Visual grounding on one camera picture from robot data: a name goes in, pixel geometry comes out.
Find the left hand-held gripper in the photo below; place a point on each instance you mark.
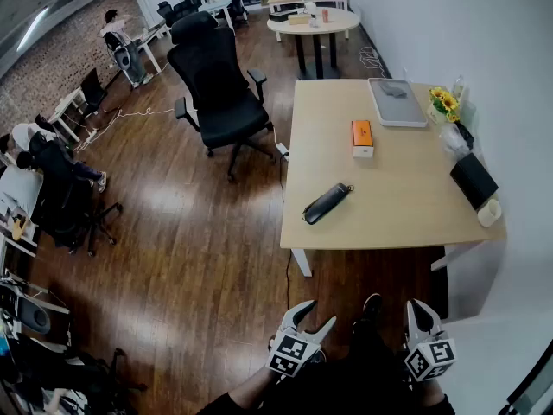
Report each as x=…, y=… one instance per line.
x=291, y=353

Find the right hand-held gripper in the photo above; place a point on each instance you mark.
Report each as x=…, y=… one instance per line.
x=432, y=357

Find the person's right forearm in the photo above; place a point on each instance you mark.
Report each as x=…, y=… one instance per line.
x=432, y=398

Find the person's left forearm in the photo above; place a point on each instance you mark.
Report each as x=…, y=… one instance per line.
x=246, y=389

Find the person's black left shoe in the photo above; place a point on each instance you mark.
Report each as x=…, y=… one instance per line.
x=318, y=356

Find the person's black shoe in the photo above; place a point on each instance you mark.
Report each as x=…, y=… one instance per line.
x=370, y=309
x=318, y=356

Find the person's black right shoe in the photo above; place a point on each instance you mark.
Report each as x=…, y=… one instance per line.
x=370, y=309

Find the person's black clothing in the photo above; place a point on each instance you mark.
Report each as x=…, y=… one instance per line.
x=354, y=383

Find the light wooden table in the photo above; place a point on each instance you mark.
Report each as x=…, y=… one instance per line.
x=389, y=218

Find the white cup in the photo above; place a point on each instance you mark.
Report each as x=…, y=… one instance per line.
x=489, y=213

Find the black flat box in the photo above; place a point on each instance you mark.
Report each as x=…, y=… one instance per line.
x=473, y=180

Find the white power strip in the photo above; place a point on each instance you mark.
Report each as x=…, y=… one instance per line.
x=282, y=148

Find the clear plastic bag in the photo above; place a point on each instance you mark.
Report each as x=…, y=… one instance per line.
x=450, y=138

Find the orange and white box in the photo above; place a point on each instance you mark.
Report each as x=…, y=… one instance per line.
x=362, y=136

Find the grey rectangular tray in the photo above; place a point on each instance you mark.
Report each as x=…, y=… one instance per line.
x=404, y=110

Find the potted yellow sunflowers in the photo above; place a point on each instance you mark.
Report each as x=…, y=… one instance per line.
x=444, y=101

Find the dark grey folded cloth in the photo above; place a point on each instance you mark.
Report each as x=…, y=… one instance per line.
x=394, y=89

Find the black headrest office chair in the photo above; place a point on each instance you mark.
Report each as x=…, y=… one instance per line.
x=216, y=89

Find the black mesh office chair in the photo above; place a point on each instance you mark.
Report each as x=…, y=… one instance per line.
x=69, y=214

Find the grey and black device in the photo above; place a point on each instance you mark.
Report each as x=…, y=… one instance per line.
x=30, y=314

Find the round white table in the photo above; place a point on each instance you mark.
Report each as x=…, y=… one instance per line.
x=337, y=23

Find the tan cardboard box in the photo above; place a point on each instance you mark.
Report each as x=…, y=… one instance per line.
x=299, y=19

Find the orange cup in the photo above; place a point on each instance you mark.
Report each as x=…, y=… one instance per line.
x=325, y=15

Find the small black chair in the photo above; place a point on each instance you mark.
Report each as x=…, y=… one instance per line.
x=93, y=87

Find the white desk with clutter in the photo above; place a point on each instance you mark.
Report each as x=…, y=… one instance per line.
x=17, y=188

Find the small white desk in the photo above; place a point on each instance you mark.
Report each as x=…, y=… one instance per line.
x=69, y=104

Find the long white desk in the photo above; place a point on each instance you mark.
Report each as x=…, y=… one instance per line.
x=151, y=35

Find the ceiling light strip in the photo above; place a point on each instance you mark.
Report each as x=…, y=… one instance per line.
x=32, y=28

